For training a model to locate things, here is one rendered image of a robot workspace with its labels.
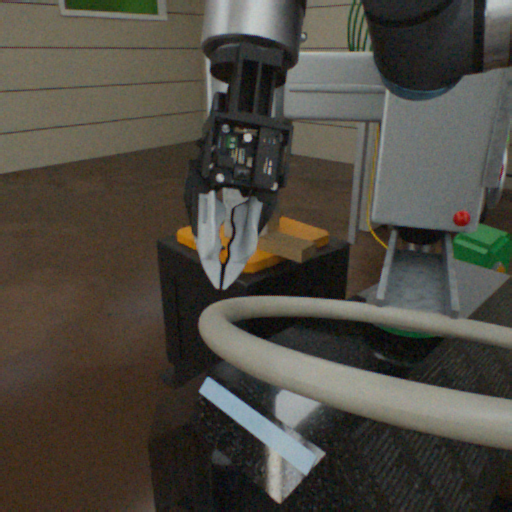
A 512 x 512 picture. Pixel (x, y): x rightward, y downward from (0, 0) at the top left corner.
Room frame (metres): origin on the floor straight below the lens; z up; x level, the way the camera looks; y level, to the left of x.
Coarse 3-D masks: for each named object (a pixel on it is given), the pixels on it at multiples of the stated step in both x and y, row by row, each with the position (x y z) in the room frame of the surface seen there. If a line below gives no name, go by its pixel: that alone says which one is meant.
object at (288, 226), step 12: (180, 228) 1.92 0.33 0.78; (288, 228) 1.92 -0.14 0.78; (300, 228) 1.92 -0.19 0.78; (312, 228) 1.92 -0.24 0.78; (180, 240) 1.85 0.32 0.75; (192, 240) 1.79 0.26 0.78; (228, 240) 1.78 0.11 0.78; (312, 240) 1.78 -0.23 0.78; (324, 240) 1.82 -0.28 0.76; (264, 252) 1.66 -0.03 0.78; (252, 264) 1.56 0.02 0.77; (264, 264) 1.59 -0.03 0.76
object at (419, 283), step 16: (448, 240) 0.92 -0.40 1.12; (400, 256) 0.94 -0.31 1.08; (416, 256) 0.94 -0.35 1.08; (432, 256) 0.94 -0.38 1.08; (448, 256) 0.83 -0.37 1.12; (384, 272) 0.75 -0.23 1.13; (400, 272) 0.85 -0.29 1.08; (416, 272) 0.85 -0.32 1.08; (432, 272) 0.85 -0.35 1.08; (448, 272) 0.76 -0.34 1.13; (384, 288) 0.69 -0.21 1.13; (400, 288) 0.78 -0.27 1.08; (416, 288) 0.78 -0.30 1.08; (432, 288) 0.78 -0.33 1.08; (448, 288) 0.71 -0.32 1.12; (384, 304) 0.72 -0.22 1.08; (400, 304) 0.71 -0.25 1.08; (416, 304) 0.72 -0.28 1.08; (432, 304) 0.72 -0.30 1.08; (448, 304) 0.67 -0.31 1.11; (448, 336) 0.62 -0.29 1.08
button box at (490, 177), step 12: (504, 84) 0.93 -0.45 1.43; (504, 96) 0.93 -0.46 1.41; (504, 108) 0.92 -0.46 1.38; (504, 120) 0.92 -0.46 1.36; (492, 132) 0.94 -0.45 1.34; (504, 132) 0.92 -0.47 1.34; (492, 144) 0.93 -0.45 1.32; (504, 144) 0.92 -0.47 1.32; (492, 156) 0.93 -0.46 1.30; (492, 168) 0.92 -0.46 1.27; (492, 180) 0.92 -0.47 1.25
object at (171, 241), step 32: (160, 256) 1.87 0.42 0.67; (192, 256) 1.71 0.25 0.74; (320, 256) 1.73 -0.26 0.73; (192, 288) 1.72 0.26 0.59; (256, 288) 1.49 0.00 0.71; (288, 288) 1.60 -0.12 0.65; (320, 288) 1.74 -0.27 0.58; (192, 320) 1.73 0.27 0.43; (256, 320) 1.49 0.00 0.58; (288, 320) 1.62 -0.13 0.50; (192, 352) 1.74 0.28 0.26
